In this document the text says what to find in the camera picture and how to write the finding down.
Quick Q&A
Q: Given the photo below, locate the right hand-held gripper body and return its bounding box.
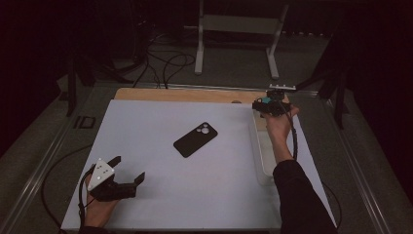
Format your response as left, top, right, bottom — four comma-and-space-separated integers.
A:
252, 83, 297, 117

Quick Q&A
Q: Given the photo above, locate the black tripod stand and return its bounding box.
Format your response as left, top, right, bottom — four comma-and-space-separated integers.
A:
282, 28, 352, 130
66, 58, 134, 117

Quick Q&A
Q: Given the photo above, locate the white metal stand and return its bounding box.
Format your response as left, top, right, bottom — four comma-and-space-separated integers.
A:
183, 0, 290, 80

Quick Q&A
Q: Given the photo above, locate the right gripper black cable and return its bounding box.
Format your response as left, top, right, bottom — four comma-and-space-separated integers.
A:
279, 101, 343, 230

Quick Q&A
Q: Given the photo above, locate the white long plastic bin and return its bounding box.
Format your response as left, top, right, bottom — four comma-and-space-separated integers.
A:
248, 108, 295, 187

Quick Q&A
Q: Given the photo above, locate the white work board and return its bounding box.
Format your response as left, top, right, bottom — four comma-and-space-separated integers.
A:
60, 98, 337, 232

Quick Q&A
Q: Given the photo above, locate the person's right hand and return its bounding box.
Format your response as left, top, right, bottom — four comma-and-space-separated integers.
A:
261, 104, 300, 144

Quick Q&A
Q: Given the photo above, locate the black floor cable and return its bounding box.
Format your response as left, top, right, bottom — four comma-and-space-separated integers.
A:
161, 53, 197, 90
131, 32, 164, 89

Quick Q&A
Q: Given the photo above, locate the person's left hand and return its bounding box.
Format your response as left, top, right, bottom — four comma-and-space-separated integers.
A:
83, 175, 120, 228

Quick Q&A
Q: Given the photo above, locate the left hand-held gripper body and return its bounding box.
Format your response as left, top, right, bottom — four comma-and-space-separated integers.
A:
87, 158, 137, 203

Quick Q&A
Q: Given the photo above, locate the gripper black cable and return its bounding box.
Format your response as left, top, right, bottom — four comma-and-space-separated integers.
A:
279, 101, 343, 230
40, 144, 98, 234

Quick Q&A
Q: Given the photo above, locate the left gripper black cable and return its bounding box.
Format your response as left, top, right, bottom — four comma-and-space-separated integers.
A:
40, 144, 98, 234

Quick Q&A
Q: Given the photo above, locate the black phone case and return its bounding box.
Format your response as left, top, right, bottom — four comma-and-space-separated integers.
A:
172, 122, 218, 159

